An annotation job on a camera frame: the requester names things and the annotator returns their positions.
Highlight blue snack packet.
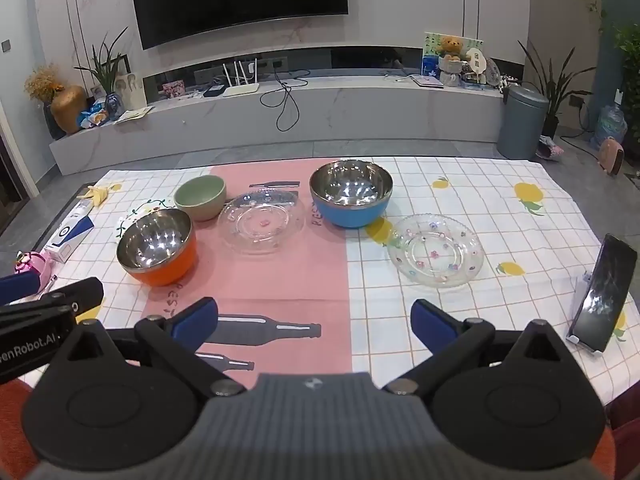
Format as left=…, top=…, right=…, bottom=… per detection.
left=75, top=99, right=112, bottom=129

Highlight checkered lemon print tablecloth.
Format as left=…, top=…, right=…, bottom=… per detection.
left=0, top=156, right=640, bottom=411

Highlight white round hand fan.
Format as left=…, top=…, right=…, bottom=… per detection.
left=464, top=45, right=489, bottom=84

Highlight grey trash can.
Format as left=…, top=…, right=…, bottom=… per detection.
left=496, top=84, right=550, bottom=161

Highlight orange steel bowl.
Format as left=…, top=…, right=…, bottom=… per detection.
left=115, top=208, right=197, bottom=287

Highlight green leafy plant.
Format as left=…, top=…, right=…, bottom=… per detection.
left=73, top=27, right=130, bottom=97

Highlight clear glass plate purple flowers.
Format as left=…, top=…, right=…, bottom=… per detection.
left=387, top=213, right=485, bottom=290

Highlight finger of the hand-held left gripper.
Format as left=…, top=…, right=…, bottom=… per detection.
left=0, top=273, right=42, bottom=307
left=35, top=277, right=105, bottom=323

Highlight yellow banana peel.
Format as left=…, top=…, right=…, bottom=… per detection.
left=76, top=184, right=124, bottom=207

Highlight white plate with vine rim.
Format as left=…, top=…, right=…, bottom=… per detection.
left=115, top=198, right=177, bottom=242

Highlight pink plastic toy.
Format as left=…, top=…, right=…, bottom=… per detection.
left=13, top=249, right=57, bottom=282

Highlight blue water jug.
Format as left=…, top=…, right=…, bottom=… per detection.
left=590, top=104, right=629, bottom=150

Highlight black cable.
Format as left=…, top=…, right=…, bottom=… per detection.
left=258, top=69, right=312, bottom=132

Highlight clear glass plate pink flowers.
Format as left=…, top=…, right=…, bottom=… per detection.
left=217, top=190, right=307, bottom=256

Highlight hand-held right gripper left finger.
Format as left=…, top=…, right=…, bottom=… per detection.
left=47, top=296, right=246, bottom=397

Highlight pink slipper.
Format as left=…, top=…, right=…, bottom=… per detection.
left=535, top=135, right=565, bottom=161

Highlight golden vase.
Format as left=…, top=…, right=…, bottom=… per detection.
left=49, top=84, right=90, bottom=135

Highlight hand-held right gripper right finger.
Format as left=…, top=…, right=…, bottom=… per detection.
left=382, top=298, right=577, bottom=396

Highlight pink space heater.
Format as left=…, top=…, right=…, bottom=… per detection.
left=597, top=138, right=626, bottom=177

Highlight tall potted plant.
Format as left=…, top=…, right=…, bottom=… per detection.
left=517, top=39, right=594, bottom=139

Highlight grey marble television console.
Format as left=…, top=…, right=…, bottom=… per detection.
left=48, top=45, right=507, bottom=177

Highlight black smartphone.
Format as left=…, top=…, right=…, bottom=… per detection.
left=570, top=233, right=639, bottom=354

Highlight white router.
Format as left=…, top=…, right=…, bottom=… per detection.
left=222, top=58, right=261, bottom=97

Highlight blue steel bowl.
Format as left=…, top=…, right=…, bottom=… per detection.
left=308, top=159, right=395, bottom=229

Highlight green and blue painting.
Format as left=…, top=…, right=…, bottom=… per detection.
left=422, top=32, right=485, bottom=81

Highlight white printed card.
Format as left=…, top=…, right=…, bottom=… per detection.
left=114, top=72, right=147, bottom=111

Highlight dark green bushy plant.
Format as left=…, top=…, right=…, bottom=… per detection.
left=612, top=22, right=640, bottom=152

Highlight blue vase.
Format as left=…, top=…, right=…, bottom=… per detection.
left=103, top=92, right=125, bottom=122

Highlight white and blue carton box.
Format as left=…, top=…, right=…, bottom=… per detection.
left=42, top=199, right=96, bottom=264

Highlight pale paper sheets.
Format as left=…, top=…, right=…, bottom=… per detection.
left=113, top=106, right=156, bottom=124

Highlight green ceramic bowl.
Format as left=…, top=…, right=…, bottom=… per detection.
left=173, top=175, right=228, bottom=223

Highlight dried yellow flowers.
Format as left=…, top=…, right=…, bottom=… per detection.
left=23, top=63, right=64, bottom=104

